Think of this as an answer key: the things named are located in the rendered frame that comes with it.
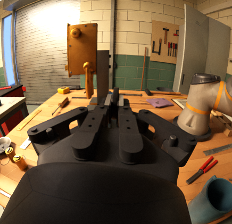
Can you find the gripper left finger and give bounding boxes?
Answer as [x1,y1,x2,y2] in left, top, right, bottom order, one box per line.
[27,93,113,162]

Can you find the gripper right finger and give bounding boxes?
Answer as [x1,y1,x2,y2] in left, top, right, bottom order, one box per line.
[118,94,198,165]

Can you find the blue pipe elbow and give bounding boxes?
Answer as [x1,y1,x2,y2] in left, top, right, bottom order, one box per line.
[187,175,232,224]

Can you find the dark grey lock stand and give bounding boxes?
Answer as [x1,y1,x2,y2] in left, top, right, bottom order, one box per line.
[89,49,112,106]

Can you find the brass lock body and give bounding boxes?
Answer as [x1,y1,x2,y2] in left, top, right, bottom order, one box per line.
[67,22,98,78]

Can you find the brass key cylinder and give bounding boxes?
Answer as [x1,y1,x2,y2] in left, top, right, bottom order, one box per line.
[70,27,81,39]

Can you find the yellow tape measure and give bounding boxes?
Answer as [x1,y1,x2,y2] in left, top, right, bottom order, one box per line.
[57,86,70,95]

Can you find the purple cloth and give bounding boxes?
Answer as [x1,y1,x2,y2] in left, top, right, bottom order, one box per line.
[146,97,175,109]

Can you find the dark bowl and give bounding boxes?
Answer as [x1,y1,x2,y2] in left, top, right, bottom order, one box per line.
[155,86,173,93]

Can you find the framed white sheet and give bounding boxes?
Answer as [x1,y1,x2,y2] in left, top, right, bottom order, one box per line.
[171,98,188,110]

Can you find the wooden ruler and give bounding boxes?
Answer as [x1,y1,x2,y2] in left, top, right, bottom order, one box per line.
[16,109,42,131]

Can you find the wooden stick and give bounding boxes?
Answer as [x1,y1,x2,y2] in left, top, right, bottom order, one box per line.
[140,46,147,92]

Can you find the steel ruler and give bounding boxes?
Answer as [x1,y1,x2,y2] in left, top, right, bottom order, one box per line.
[203,143,232,156]
[19,137,32,150]

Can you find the yellow thread spool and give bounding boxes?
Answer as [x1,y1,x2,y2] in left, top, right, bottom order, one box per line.
[4,146,16,163]
[13,153,29,172]

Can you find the white side table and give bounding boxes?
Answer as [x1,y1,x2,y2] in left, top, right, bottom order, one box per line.
[0,96,30,136]

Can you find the grey roller door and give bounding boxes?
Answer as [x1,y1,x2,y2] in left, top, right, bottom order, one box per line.
[11,0,81,104]

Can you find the red tool cabinet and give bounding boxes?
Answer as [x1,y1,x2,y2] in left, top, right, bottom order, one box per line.
[0,85,27,138]

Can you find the metal bowl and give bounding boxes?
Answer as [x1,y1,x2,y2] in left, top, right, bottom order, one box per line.
[0,136,12,154]

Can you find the wooden pallet block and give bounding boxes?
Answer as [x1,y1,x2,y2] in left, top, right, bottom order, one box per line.
[210,109,232,137]

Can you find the brown pegboard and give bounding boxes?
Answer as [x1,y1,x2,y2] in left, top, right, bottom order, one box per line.
[150,20,180,65]

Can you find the grey metal cabinet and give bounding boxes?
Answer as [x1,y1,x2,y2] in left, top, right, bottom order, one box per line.
[172,3,231,95]

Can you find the blue window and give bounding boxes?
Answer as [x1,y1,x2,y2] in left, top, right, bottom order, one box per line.
[1,13,17,87]

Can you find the wooden handled screwdriver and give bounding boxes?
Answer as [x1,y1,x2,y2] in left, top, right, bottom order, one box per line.
[52,96,70,116]

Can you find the dark round base plate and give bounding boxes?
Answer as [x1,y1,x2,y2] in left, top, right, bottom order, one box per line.
[172,115,212,142]

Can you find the red handled pliers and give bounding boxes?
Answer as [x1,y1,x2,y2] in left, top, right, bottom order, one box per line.
[185,155,219,185]

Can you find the grey wall conduit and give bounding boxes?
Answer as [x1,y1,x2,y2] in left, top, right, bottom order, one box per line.
[109,0,117,89]

